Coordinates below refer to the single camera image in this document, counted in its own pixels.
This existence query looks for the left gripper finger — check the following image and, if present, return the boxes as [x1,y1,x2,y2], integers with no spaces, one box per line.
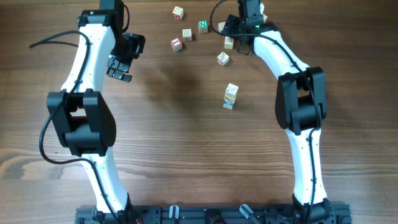
[106,68,132,82]
[107,55,132,73]

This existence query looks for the yellow sided picture block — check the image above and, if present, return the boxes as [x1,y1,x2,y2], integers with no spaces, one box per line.
[225,83,239,99]

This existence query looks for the yellow top block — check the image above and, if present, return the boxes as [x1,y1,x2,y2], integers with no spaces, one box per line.
[224,96,236,103]

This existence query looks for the red sided white block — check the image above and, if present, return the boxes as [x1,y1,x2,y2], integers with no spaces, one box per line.
[224,101,234,107]

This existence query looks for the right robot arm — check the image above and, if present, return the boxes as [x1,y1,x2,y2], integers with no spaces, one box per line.
[221,0,330,223]

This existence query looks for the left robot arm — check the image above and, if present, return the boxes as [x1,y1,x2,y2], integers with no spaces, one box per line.
[39,0,146,223]

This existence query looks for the blue sided picture block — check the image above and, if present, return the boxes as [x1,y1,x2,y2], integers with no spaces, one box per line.
[218,22,225,32]

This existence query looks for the yellow green picture block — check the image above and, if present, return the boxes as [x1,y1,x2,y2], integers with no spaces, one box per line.
[224,36,234,49]

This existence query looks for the red I block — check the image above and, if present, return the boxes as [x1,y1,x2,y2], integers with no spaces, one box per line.
[170,38,183,52]

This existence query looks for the green N block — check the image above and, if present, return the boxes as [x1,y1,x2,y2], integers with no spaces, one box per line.
[198,20,208,34]

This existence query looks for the red blue tilted block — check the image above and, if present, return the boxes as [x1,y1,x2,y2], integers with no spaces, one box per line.
[217,52,229,66]

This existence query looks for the white picture block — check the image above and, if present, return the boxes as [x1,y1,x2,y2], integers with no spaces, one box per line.
[182,29,192,42]

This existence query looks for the red six block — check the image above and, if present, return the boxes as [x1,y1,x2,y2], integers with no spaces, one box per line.
[172,6,184,21]

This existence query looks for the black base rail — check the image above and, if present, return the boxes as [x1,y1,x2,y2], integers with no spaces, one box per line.
[75,204,353,224]

